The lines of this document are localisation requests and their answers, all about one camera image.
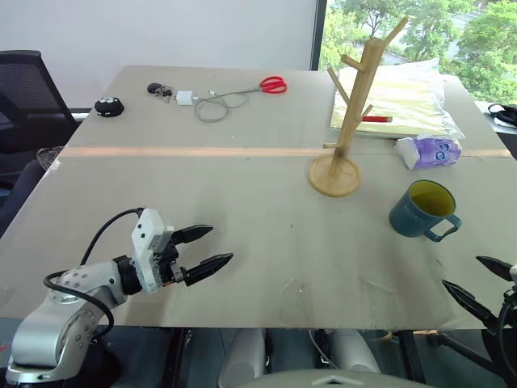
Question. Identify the black mesh office chair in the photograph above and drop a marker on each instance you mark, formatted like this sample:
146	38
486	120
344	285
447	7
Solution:
24	101

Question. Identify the black bag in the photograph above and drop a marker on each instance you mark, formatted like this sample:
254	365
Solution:
505	115

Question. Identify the purple tissue pack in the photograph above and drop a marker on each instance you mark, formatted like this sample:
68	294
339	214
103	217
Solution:
434	151

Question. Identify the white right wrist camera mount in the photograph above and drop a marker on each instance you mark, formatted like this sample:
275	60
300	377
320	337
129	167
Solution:
514	271

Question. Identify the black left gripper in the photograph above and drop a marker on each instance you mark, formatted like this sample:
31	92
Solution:
169	258

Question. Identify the white charger plug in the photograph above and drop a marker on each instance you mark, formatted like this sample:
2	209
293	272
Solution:
184	98

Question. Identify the red marker pen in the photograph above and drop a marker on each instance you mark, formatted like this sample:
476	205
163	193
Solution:
377	119

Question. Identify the black stand legs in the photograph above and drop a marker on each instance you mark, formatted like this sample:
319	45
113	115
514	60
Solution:
456	351

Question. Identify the white rounded robot leg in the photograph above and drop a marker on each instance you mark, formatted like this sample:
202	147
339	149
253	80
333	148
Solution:
355	351
242	355

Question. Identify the grey rounded robot body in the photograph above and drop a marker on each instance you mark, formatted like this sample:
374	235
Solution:
335	380

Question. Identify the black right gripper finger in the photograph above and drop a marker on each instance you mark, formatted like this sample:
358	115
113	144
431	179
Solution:
470	302
497	266

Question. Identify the black key fob with keys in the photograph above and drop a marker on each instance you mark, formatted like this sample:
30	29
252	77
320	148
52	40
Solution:
155	88

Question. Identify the black round device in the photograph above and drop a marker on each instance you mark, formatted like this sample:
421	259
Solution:
109	107

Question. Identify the plastic bag with yellow sheets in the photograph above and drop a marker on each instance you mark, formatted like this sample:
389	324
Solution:
404	97

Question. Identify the blue mug with yellow inside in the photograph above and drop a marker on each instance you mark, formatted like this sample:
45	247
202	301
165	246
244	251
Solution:
412	216

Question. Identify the wooden mug tree stand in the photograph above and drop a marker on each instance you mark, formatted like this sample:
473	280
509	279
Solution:
355	113

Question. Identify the dark window frame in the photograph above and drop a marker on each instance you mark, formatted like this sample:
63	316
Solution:
319	32

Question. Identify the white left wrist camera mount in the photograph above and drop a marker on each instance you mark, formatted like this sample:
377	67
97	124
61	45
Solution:
146	238

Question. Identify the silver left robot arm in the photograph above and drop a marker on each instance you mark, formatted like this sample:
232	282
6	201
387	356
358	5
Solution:
44	335

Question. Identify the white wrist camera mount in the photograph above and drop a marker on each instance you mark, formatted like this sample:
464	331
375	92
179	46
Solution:
514	271
146	238

